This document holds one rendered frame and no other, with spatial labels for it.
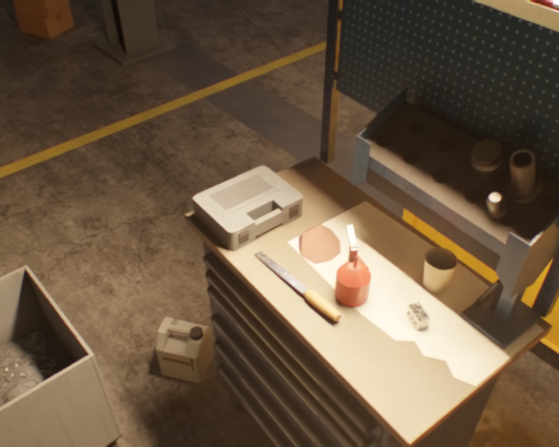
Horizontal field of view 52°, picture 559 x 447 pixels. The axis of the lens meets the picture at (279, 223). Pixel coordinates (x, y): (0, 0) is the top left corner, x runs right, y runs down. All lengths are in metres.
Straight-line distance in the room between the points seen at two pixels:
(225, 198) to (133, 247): 1.46
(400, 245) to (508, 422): 1.10
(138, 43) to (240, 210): 3.44
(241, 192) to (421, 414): 0.78
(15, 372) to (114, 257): 0.95
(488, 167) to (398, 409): 0.55
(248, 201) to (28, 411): 0.92
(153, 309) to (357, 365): 1.55
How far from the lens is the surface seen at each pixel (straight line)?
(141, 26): 4.91
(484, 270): 2.58
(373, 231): 1.67
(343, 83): 1.74
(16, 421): 1.98
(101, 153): 3.79
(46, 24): 5.42
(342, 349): 1.38
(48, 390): 1.95
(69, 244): 3.18
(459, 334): 1.46
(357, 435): 1.46
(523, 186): 1.29
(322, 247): 1.57
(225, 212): 1.61
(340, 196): 1.78
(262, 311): 1.56
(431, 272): 1.48
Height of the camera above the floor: 2.06
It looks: 41 degrees down
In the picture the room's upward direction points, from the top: straight up
